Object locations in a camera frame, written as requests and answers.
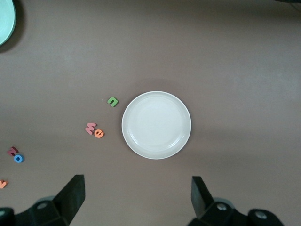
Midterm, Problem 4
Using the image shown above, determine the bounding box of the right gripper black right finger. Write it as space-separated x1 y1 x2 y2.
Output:
188 176 286 226

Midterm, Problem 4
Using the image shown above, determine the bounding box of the beige round plate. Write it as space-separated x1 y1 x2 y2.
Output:
121 90 192 160

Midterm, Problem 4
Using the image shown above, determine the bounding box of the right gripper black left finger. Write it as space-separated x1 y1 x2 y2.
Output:
0 174 86 226

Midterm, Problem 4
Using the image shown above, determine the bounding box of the pink letter w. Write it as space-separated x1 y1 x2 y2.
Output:
85 122 97 135

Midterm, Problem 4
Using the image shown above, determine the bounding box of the brown table cover sheet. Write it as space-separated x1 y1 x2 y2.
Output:
0 0 301 226

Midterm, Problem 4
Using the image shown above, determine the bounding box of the pale green round plate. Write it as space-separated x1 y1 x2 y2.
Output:
0 0 16 47

